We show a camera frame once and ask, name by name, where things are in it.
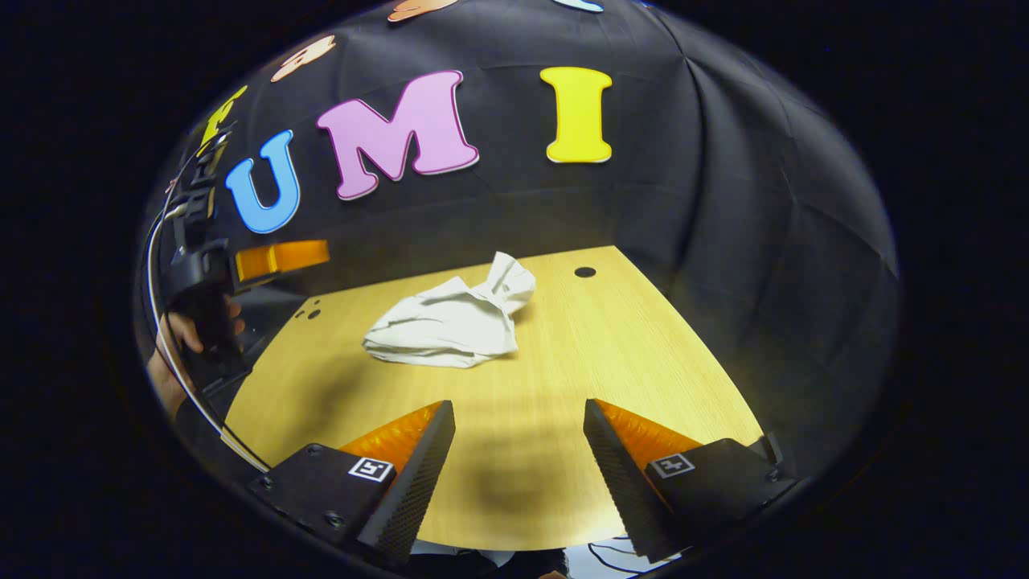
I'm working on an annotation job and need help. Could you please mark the person's clothed body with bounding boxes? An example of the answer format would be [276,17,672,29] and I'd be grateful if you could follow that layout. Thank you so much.
[408,539,573,579]

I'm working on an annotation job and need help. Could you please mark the thin white cable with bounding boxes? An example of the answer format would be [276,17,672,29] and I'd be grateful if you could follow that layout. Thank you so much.
[145,133,273,474]

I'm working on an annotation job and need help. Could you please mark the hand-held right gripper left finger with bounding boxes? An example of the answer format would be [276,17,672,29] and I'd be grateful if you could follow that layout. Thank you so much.
[247,399,457,565]

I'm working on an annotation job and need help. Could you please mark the white jeans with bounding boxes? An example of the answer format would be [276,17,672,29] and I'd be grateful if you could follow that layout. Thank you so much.
[361,251,538,370]

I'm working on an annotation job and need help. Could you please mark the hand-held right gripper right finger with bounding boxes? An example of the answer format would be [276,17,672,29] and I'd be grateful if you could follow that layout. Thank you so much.
[583,397,798,563]

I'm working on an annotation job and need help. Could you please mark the black backdrop cloth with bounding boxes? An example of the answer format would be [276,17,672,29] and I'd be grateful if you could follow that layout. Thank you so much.
[135,0,900,483]

